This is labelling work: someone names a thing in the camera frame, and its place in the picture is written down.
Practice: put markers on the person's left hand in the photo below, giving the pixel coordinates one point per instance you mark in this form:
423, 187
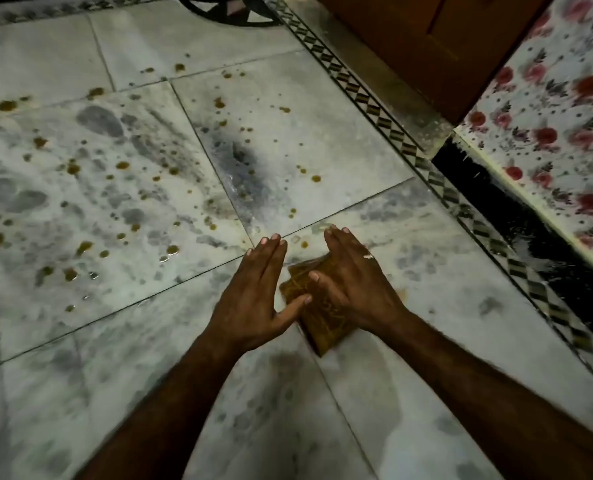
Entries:
249, 309

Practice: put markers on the person's right hand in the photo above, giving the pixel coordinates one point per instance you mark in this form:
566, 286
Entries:
361, 289

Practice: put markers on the yellow-brown patterned cloth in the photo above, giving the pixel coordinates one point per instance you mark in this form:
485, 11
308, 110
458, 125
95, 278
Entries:
321, 322

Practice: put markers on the brown wooden door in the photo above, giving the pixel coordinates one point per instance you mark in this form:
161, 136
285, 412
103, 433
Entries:
426, 44

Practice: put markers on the person's left forearm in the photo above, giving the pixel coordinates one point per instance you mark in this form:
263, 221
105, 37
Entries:
166, 419

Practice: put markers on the person's right forearm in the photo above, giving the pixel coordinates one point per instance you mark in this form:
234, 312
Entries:
476, 394

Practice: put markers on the red floral cover sheet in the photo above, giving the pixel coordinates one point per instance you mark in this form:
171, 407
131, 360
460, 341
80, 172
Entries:
551, 119

